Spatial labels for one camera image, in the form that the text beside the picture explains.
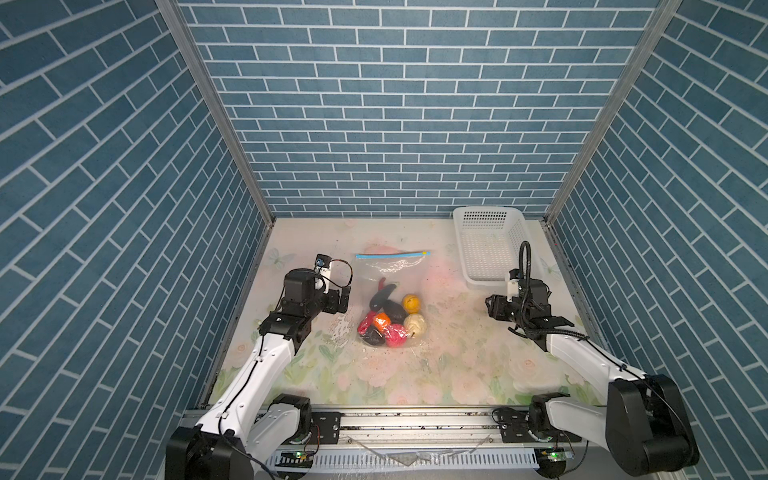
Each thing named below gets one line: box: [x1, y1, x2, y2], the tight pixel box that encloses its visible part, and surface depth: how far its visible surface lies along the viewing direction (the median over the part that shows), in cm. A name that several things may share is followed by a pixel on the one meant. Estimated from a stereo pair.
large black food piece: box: [383, 300, 408, 324], surface depth 91 cm
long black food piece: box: [370, 284, 397, 311], surface depth 95 cm
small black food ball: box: [363, 329, 385, 345], surface depth 84 cm
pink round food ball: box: [384, 324, 408, 348], surface depth 84 cm
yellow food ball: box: [402, 293, 421, 314], surface depth 91 cm
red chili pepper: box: [358, 277, 386, 336], surface depth 86 cm
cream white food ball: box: [403, 313, 427, 339], surface depth 87 cm
